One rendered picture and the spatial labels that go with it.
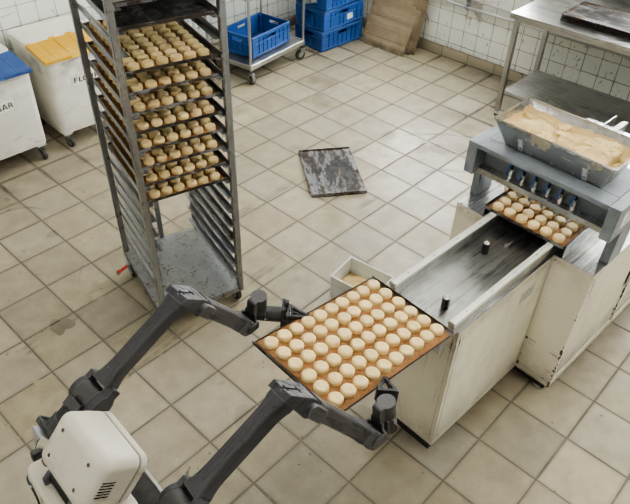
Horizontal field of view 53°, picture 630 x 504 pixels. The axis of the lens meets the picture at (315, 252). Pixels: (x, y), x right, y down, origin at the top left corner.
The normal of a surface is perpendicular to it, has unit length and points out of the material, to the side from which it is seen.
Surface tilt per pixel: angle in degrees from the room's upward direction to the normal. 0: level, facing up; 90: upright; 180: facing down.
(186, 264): 0
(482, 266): 0
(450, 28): 90
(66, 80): 91
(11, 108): 92
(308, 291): 0
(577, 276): 90
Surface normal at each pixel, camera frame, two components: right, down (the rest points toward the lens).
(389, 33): -0.62, 0.11
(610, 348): 0.03, -0.76
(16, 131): 0.72, 0.50
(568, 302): -0.72, 0.43
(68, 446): -0.52, -0.21
